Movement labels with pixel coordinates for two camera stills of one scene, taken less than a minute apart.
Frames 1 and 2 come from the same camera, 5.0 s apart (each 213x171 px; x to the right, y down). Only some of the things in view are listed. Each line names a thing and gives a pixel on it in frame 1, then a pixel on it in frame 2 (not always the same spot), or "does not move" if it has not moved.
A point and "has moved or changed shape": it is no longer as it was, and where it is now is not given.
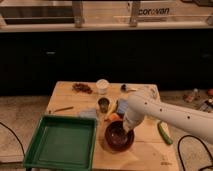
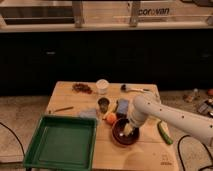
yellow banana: (111, 109) does not move
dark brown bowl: (117, 137) has moved or changed shape
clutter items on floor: (207, 103) does not move
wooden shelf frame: (80, 15) does not move
